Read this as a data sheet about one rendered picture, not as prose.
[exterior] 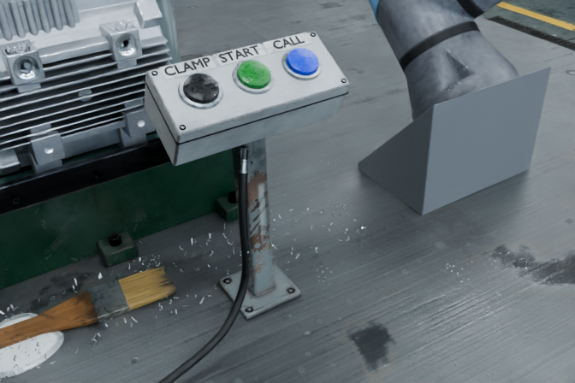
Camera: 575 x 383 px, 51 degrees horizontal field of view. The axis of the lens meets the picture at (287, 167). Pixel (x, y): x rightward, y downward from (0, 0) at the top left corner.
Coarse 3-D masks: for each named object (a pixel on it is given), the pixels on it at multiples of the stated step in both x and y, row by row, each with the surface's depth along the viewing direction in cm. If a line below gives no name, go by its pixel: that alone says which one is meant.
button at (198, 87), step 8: (192, 80) 50; (200, 80) 50; (208, 80) 50; (184, 88) 50; (192, 88) 50; (200, 88) 50; (208, 88) 50; (216, 88) 50; (192, 96) 49; (200, 96) 49; (208, 96) 50; (216, 96) 50
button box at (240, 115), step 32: (192, 64) 52; (224, 64) 53; (320, 64) 55; (160, 96) 49; (224, 96) 51; (256, 96) 52; (288, 96) 53; (320, 96) 54; (160, 128) 52; (192, 128) 48; (224, 128) 50; (256, 128) 53; (288, 128) 56; (192, 160) 52
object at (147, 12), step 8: (144, 0) 65; (152, 0) 65; (136, 8) 65; (144, 8) 64; (152, 8) 65; (136, 16) 66; (144, 16) 64; (152, 16) 64; (160, 16) 65; (144, 24) 65; (152, 24) 65; (0, 152) 63; (8, 152) 63; (16, 152) 64; (0, 160) 63; (8, 160) 63; (16, 160) 63; (0, 168) 62; (8, 168) 63; (16, 168) 64
